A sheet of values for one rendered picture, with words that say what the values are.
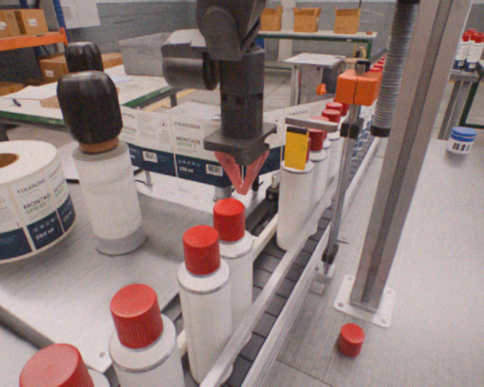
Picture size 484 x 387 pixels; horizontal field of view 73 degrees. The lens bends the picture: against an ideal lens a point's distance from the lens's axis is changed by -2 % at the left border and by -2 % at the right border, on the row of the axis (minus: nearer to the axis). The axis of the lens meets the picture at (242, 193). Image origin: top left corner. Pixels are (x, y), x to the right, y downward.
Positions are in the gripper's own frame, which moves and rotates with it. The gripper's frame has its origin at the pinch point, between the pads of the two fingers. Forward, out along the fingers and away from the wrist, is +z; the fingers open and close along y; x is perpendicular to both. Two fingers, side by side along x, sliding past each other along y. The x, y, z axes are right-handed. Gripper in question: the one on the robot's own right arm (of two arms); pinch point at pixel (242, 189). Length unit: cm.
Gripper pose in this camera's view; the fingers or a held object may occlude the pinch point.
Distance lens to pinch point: 50.1
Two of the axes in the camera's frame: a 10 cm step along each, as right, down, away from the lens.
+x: 8.8, 2.4, -4.1
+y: -4.7, 4.5, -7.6
